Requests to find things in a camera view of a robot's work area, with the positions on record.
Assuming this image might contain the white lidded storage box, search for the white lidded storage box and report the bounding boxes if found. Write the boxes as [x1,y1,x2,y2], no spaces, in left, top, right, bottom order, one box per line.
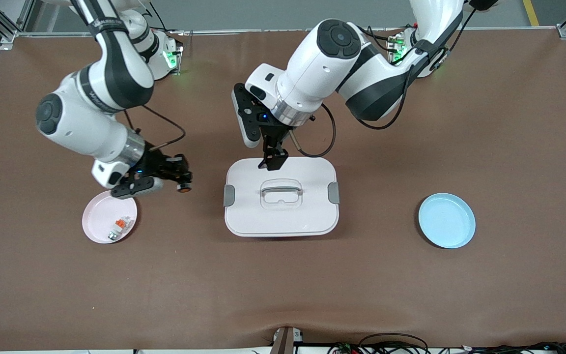
[223,156,341,238]

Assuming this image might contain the pink round plate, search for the pink round plate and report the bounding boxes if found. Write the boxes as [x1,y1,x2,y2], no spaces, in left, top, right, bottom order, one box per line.
[82,190,139,245]

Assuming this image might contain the light blue round plate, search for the light blue round plate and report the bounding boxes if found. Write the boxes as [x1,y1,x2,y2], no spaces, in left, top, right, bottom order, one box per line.
[418,192,477,249]

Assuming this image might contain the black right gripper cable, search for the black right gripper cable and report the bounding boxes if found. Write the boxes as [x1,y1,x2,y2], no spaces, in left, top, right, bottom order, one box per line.
[123,103,186,150]

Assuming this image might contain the white and orange switch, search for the white and orange switch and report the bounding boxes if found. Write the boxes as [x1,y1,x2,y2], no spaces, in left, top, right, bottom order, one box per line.
[108,215,133,241]

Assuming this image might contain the black right arm base cable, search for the black right arm base cable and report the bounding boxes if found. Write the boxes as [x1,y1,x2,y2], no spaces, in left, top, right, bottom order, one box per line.
[148,0,185,36]

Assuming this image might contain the black left arm base cables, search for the black left arm base cables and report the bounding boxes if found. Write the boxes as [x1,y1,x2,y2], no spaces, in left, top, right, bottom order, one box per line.
[362,25,406,55]

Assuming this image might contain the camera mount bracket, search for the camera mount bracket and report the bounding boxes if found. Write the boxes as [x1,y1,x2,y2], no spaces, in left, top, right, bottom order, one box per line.
[271,326,304,354]

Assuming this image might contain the black cable loop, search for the black cable loop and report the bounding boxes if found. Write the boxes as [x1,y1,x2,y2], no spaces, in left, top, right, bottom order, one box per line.
[359,333,428,354]

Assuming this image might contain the tangled cable bundle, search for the tangled cable bundle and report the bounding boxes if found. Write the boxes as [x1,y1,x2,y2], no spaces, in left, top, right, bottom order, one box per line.
[330,342,566,354]

